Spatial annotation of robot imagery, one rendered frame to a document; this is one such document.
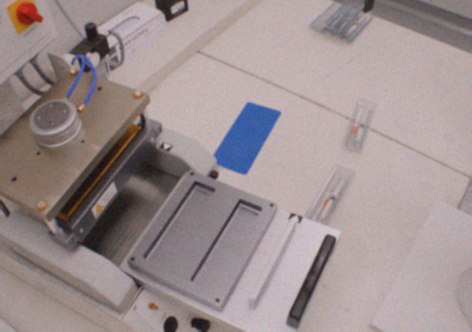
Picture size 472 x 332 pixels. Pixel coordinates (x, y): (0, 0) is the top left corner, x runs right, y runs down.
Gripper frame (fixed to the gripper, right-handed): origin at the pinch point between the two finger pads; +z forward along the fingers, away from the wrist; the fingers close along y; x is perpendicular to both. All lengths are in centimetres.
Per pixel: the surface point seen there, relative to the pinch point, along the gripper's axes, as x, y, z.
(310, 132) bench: 16.2, -6.4, 31.1
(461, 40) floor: -166, 19, 106
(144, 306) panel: 76, -21, 15
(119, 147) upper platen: 64, -3, 0
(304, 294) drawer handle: 60, -41, 5
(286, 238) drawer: 55, -32, 5
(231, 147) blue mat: 34.0, 3.9, 31.1
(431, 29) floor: -162, 39, 107
